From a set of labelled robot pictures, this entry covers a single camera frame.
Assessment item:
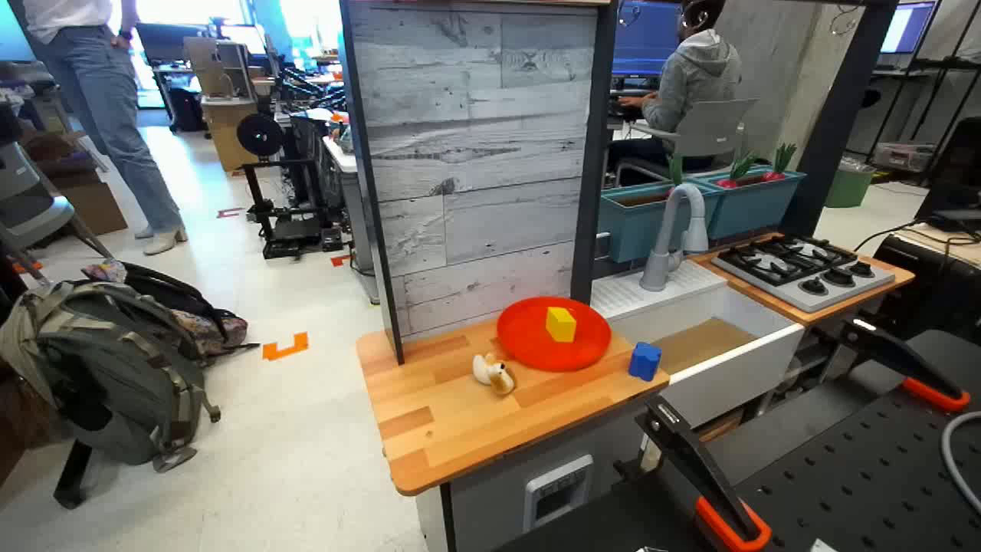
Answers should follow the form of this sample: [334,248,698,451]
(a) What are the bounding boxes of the white cable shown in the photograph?
[938,407,981,489]

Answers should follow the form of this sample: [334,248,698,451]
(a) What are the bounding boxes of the black kitchen frame post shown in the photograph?
[778,0,902,238]

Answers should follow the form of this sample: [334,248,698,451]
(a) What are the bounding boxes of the standing person in jeans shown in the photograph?
[9,0,193,256]

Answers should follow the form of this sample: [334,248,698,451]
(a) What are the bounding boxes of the white toy sink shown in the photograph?
[589,256,809,433]

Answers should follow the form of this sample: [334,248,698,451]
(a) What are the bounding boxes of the grey toy stove top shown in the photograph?
[711,233,899,316]

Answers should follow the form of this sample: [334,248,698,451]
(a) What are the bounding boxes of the black equipment stand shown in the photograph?
[236,105,348,263]

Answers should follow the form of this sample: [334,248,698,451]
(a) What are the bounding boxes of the black clamp orange handle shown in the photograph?
[832,316,975,418]
[634,395,777,552]

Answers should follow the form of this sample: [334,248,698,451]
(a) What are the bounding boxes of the green bin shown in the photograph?
[823,157,877,211]

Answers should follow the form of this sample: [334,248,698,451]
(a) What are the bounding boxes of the grey tap nozzle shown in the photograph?
[637,180,711,294]

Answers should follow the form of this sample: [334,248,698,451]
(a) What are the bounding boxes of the blue cube block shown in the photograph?
[627,340,664,382]

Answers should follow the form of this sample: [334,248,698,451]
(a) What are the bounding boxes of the green toy plants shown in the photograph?
[717,141,800,194]

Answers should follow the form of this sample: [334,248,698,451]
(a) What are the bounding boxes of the wooden kitchen countertop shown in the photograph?
[357,309,673,499]

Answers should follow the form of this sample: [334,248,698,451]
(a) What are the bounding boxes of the grey desk chair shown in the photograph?
[610,97,758,189]

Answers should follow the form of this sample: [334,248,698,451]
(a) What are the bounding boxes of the grey green backpack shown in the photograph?
[0,272,223,513]

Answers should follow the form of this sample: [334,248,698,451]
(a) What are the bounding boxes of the white and gold toy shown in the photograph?
[468,348,520,400]

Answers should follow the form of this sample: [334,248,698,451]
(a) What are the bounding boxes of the cardboard box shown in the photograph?
[43,166,131,238]

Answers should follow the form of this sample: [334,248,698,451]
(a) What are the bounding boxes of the wooden stove counter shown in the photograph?
[692,231,919,332]

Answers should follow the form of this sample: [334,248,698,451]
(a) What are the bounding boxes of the teal planter box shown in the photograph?
[596,180,722,271]
[703,166,809,246]

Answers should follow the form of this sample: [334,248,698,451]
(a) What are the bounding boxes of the seated person grey hoodie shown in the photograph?
[640,0,747,176]

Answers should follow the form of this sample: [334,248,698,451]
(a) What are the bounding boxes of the wooden cabinet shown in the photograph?
[184,38,276,176]

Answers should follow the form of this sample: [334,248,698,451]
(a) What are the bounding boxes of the black brown bag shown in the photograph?
[107,256,256,363]

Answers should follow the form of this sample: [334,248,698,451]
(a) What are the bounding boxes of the yellow cube block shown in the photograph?
[543,303,580,346]

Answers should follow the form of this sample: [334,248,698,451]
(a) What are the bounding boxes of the red round plate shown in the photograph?
[493,294,616,374]

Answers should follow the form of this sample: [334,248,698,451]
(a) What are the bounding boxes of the grey kitchen cabinet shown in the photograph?
[410,395,659,552]

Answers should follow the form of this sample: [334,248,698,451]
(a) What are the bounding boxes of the grey wood-print back panel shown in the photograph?
[338,0,622,364]

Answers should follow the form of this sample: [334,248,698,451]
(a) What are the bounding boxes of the blue computer monitor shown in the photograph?
[610,0,688,86]

